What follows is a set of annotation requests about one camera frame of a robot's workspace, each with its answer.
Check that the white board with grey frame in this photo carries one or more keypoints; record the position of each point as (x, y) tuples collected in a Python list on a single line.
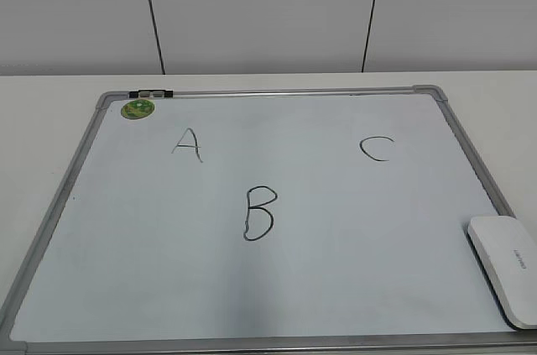
[(331, 221)]

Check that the white plastic board eraser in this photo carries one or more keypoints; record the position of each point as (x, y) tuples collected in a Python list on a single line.
[(508, 255)]

